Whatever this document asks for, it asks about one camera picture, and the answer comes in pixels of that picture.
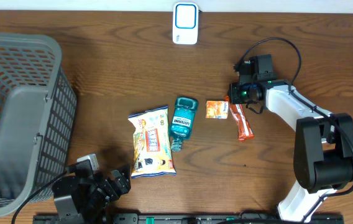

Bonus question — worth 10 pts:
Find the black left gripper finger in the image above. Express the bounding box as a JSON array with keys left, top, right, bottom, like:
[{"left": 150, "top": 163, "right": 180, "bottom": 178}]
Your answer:
[
  {"left": 111, "top": 170, "right": 126, "bottom": 195},
  {"left": 118, "top": 164, "right": 131, "bottom": 190}
]

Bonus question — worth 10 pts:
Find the orange tissue packet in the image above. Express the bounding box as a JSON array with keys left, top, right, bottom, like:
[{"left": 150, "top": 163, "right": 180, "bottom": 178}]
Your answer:
[{"left": 206, "top": 101, "right": 229, "bottom": 119}]

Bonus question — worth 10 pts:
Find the yellow snack bag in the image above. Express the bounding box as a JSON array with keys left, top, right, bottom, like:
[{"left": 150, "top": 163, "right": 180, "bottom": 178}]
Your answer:
[{"left": 128, "top": 106, "right": 177, "bottom": 179}]

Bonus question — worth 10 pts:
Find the red chocolate bar wrapper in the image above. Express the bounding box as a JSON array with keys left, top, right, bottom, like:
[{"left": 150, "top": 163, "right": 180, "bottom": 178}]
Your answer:
[{"left": 224, "top": 95, "right": 254, "bottom": 142}]

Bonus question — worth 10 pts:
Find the teal mouthwash bottle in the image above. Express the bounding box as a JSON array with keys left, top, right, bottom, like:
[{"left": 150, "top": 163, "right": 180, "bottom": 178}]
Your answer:
[{"left": 169, "top": 97, "right": 198, "bottom": 152}]

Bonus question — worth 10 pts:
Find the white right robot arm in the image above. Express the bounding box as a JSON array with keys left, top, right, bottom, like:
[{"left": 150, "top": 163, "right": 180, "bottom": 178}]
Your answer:
[{"left": 227, "top": 55, "right": 353, "bottom": 223}]

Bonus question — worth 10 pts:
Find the white barcode scanner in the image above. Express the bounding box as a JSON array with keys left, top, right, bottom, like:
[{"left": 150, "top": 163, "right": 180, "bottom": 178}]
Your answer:
[{"left": 172, "top": 2, "right": 199, "bottom": 45}]

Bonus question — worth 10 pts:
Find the grey plastic shopping basket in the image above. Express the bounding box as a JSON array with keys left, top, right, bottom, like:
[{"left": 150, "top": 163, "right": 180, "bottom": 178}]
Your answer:
[{"left": 0, "top": 33, "right": 77, "bottom": 217}]

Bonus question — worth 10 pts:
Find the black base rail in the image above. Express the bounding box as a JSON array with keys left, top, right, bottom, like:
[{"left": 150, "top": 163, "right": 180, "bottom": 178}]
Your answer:
[{"left": 32, "top": 212, "right": 345, "bottom": 224}]

